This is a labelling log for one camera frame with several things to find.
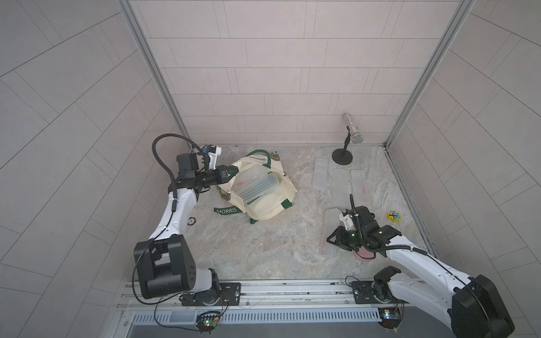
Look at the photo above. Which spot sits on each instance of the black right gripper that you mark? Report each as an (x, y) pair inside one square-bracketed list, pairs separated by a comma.
[(338, 239)]

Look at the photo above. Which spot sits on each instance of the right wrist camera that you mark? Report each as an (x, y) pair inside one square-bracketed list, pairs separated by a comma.
[(348, 221)]

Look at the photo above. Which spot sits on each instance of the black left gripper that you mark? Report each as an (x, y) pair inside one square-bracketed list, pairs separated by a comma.
[(218, 174)]

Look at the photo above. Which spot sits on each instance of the silver microphone on stand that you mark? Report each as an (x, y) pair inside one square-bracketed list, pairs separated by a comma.
[(344, 156)]

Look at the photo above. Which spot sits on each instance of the green circuit board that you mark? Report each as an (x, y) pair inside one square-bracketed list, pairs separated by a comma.
[(390, 318), (208, 321)]

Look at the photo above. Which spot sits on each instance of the left green circuit board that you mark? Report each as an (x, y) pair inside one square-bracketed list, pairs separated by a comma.
[(208, 321)]

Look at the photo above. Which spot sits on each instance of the right green circuit board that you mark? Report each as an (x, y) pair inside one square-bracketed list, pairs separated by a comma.
[(390, 318)]

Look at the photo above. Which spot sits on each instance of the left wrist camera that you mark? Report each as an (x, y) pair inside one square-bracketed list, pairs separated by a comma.
[(213, 152)]

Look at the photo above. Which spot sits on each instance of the cream canvas tote bag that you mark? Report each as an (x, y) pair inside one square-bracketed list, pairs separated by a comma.
[(270, 204)]

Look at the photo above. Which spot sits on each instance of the aluminium mounting rail frame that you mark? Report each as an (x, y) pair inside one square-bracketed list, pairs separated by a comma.
[(246, 302)]

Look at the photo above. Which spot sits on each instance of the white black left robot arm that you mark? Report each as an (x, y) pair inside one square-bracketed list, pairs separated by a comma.
[(164, 264)]

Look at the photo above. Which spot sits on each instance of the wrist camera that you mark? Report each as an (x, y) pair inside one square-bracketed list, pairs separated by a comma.
[(213, 152), (348, 221)]

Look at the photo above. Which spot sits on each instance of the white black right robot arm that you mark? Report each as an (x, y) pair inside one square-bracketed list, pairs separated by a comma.
[(469, 306)]

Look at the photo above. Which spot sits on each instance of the translucent pink pencil case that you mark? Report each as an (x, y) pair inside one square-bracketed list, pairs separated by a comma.
[(363, 255)]

